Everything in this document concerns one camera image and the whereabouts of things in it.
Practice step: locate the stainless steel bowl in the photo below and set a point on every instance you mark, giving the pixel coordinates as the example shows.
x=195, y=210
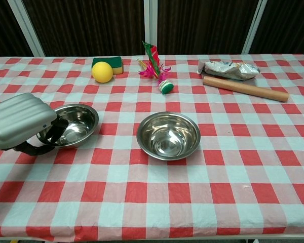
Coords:
x=78, y=124
x=168, y=136
x=152, y=153

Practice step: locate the green yellow scrub sponge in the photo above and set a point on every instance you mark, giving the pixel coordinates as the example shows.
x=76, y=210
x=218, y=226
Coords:
x=115, y=63

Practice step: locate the red white checkered tablecloth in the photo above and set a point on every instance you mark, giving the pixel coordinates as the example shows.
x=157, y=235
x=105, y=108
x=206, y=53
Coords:
x=218, y=177

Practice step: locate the yellow ball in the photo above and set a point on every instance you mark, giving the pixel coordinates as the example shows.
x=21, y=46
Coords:
x=102, y=72

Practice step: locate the dark brown curtain panel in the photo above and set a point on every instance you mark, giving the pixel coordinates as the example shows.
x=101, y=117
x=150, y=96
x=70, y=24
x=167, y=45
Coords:
x=205, y=25
x=91, y=25
x=288, y=25
x=2, y=25

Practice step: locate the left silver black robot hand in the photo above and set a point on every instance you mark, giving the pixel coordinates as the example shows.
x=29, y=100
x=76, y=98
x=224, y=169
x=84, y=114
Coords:
x=17, y=121

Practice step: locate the aluminium partition post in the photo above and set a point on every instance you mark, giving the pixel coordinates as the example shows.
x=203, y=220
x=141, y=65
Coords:
x=254, y=25
x=25, y=25
x=150, y=25

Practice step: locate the pink feather shuttlecock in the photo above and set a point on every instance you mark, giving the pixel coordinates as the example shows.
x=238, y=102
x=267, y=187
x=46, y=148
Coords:
x=166, y=86

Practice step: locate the wooden rolling pin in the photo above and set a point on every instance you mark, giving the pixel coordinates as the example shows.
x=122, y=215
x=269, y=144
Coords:
x=243, y=88

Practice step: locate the crumpled silver snack bag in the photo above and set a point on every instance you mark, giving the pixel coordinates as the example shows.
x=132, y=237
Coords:
x=225, y=69

